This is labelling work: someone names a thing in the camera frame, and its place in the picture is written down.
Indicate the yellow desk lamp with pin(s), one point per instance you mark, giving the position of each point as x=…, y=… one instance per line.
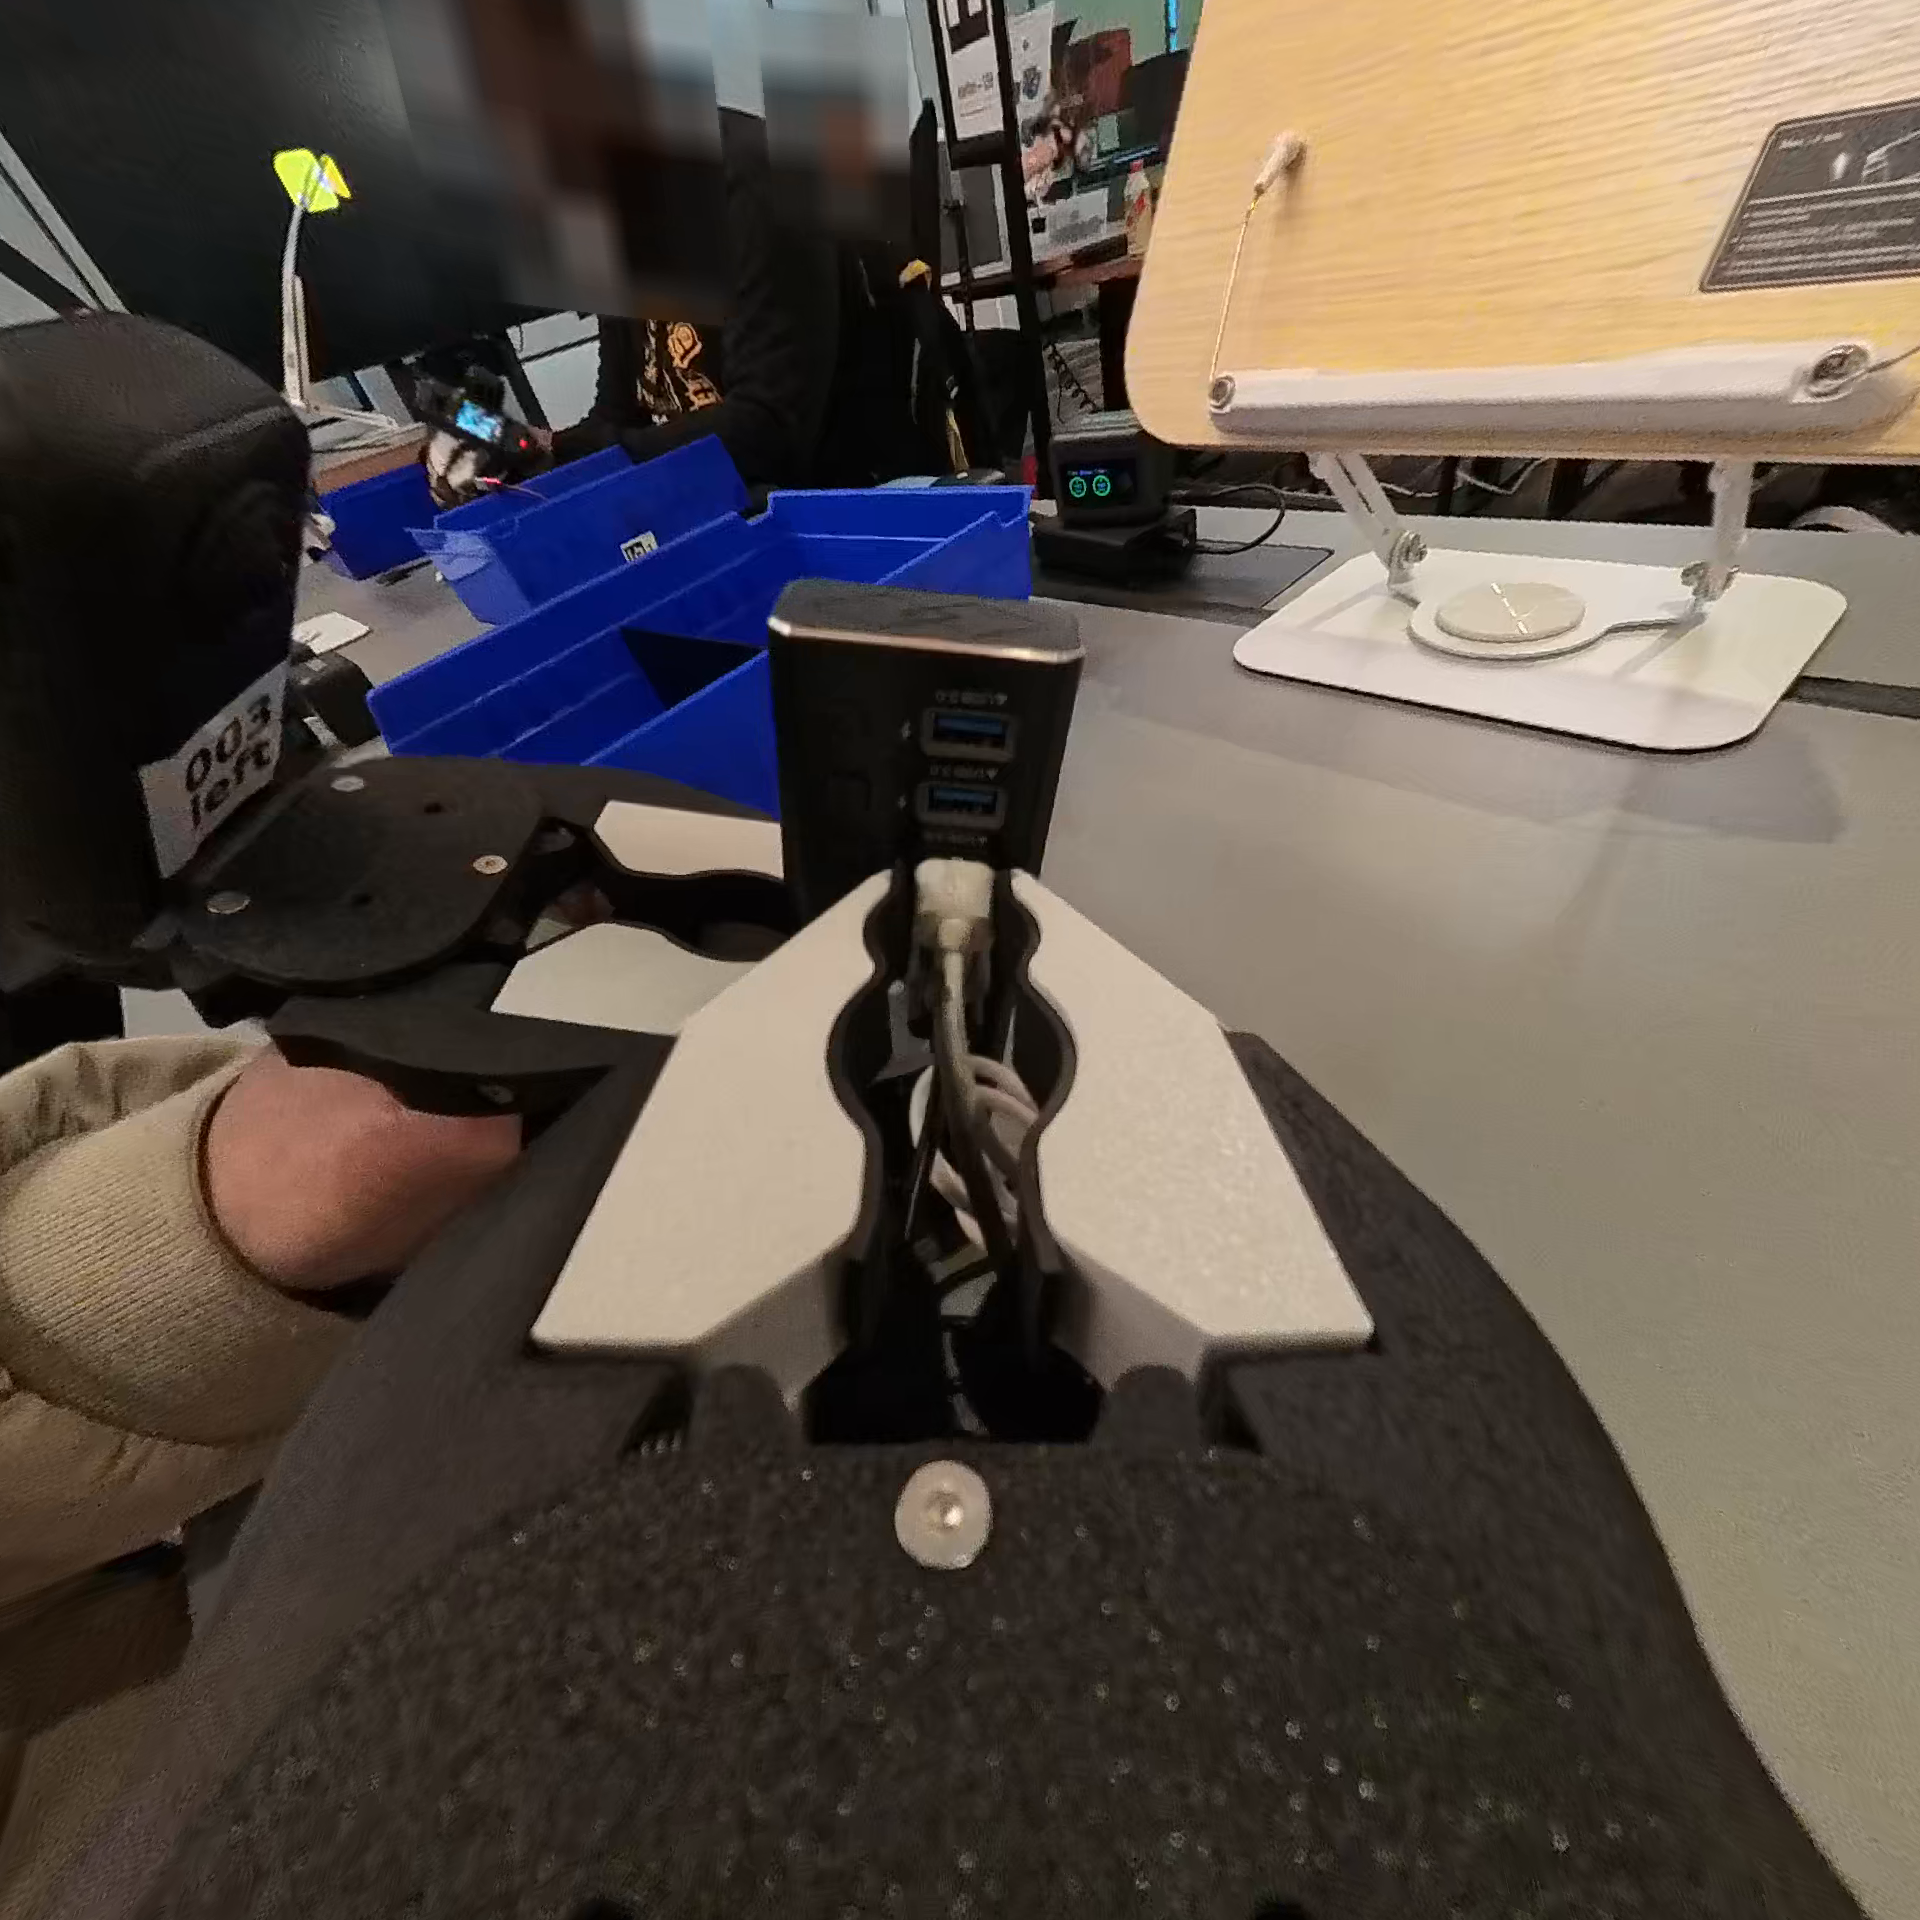
x=307, y=181

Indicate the person's left hand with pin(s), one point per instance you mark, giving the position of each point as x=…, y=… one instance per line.
x=345, y=1171

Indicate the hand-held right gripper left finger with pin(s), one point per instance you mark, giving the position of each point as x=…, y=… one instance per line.
x=704, y=1171

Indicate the black white marker sign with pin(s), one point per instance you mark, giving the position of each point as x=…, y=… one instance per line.
x=983, y=75

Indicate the black USB hub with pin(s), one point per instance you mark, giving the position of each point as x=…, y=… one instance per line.
x=856, y=720

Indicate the black desk mat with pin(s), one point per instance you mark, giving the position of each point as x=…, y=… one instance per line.
x=1244, y=579

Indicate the person's left forearm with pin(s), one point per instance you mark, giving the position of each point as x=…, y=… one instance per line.
x=119, y=1275

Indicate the black bin divider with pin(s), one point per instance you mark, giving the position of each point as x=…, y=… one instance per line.
x=692, y=660

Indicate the wooden stand with white base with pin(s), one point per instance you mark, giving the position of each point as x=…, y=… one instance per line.
x=1500, y=225

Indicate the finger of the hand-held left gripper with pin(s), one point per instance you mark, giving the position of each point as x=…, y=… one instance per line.
x=692, y=838
x=646, y=982

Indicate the blue plastic bin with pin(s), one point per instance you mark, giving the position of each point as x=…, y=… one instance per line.
x=375, y=516
x=704, y=750

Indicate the black power adapter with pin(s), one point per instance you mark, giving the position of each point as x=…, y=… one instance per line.
x=329, y=702

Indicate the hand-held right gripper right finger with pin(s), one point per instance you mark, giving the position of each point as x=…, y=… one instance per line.
x=1200, y=1171

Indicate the black charger with green display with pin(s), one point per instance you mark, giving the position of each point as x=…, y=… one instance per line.
x=1102, y=488

